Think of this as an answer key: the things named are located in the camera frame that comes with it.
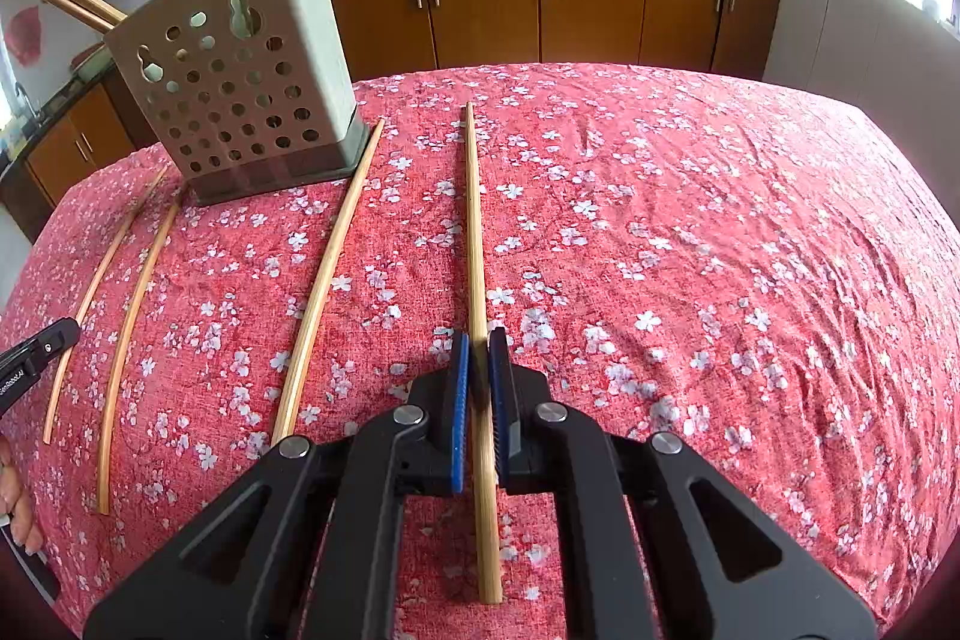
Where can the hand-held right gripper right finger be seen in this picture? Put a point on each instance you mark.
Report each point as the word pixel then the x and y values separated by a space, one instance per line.
pixel 499 400

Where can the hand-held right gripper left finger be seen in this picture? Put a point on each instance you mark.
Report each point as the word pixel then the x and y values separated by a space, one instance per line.
pixel 459 415

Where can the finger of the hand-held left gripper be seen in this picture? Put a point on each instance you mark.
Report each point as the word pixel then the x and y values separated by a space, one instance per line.
pixel 56 336

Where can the beige perforated utensil holder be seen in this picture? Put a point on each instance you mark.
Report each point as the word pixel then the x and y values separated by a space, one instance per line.
pixel 240 85

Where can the person's left hand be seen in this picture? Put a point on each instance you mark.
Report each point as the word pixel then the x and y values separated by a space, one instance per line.
pixel 19 497

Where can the red floral tablecloth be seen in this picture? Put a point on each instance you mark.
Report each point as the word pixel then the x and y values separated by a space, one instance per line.
pixel 675 272

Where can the sink faucet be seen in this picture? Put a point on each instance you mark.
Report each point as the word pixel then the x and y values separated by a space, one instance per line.
pixel 25 100

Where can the hanging red plastic bag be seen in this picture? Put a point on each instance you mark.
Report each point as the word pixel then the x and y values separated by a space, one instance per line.
pixel 27 36

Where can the wooden lower kitchen cabinets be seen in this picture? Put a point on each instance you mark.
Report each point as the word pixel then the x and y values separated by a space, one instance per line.
pixel 487 3

